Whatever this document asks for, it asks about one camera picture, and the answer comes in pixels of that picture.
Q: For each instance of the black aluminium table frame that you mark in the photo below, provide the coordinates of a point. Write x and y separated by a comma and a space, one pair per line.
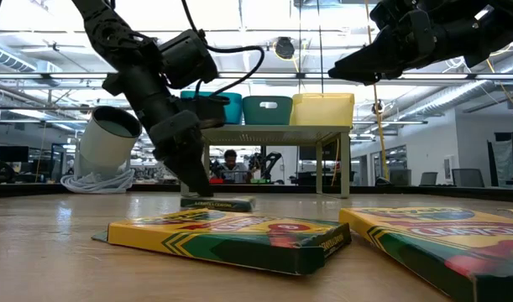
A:
38, 191

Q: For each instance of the grey office chair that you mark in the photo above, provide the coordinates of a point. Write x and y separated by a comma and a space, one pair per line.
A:
468, 178
401, 177
429, 178

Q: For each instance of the black computer monitor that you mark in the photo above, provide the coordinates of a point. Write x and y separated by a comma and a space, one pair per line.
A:
13, 154

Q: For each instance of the yellow Crayola crayon box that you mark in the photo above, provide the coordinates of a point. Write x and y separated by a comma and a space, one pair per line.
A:
222, 243
428, 251
231, 204

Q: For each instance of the silver ventilation duct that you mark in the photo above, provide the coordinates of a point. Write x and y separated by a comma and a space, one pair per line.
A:
449, 98

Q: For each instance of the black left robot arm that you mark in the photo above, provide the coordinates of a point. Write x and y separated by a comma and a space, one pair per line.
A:
113, 38

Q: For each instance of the yellow plastic bin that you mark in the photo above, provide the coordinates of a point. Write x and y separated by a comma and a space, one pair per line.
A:
323, 110

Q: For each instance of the black background robot arm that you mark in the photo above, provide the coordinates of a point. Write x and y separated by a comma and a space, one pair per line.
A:
273, 161

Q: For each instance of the blue plastic bin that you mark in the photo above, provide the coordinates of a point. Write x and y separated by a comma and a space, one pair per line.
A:
235, 109

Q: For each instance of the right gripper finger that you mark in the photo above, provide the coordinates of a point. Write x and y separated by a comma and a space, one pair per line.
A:
386, 54

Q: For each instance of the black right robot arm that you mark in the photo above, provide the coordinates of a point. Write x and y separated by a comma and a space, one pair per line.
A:
508, 21

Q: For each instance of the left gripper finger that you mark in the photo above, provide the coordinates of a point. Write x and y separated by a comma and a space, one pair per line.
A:
193, 176

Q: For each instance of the person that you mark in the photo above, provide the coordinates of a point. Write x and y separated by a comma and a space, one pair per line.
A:
233, 170

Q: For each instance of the ceiling light rail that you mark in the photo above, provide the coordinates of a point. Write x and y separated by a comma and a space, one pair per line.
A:
449, 76

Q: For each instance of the teal plastic bin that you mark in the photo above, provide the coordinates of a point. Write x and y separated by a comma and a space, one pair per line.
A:
256, 115

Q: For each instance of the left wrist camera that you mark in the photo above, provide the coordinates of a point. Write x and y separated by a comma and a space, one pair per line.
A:
189, 58

